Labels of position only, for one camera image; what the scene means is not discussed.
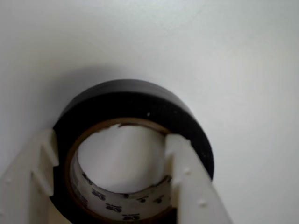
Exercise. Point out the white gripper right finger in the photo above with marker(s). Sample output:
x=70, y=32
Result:
x=196, y=191

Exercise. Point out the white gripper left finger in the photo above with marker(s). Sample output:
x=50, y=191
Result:
x=21, y=186

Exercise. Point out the black tape roll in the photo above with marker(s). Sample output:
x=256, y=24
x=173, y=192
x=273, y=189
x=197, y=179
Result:
x=140, y=102

